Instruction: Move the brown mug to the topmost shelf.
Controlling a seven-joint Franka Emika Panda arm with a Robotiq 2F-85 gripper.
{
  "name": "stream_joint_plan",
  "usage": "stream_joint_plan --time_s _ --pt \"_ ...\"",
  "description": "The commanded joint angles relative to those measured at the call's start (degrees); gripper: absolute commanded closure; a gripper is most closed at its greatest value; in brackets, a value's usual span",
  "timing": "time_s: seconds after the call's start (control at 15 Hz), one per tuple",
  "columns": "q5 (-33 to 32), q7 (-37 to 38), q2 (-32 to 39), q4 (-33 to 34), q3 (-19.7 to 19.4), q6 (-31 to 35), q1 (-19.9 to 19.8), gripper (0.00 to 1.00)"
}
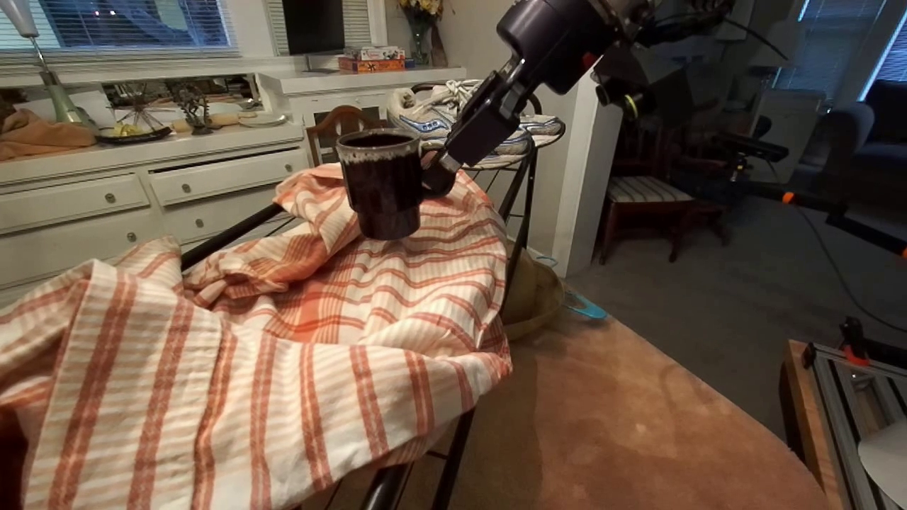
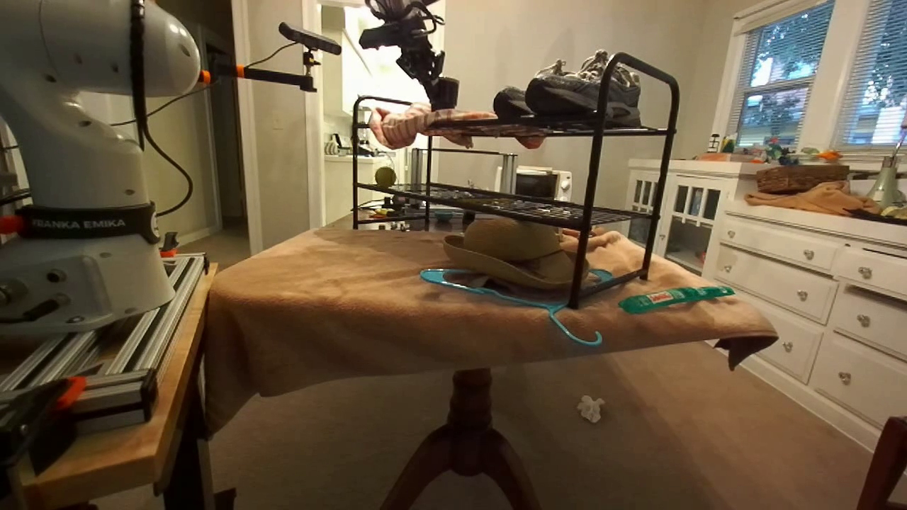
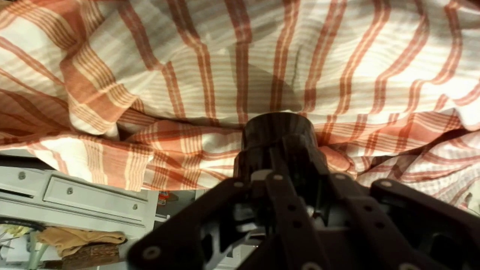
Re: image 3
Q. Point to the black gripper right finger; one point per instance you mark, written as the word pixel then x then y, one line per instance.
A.
pixel 399 229

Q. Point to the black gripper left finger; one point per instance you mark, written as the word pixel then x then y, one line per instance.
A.
pixel 279 225

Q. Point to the brown cloth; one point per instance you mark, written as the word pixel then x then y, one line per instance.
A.
pixel 75 240

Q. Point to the orange white striped shirt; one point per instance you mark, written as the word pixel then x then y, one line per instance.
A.
pixel 199 60

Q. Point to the white dresser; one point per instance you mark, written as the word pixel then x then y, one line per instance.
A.
pixel 75 195

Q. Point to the brown mug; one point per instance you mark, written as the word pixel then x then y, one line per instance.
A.
pixel 279 130

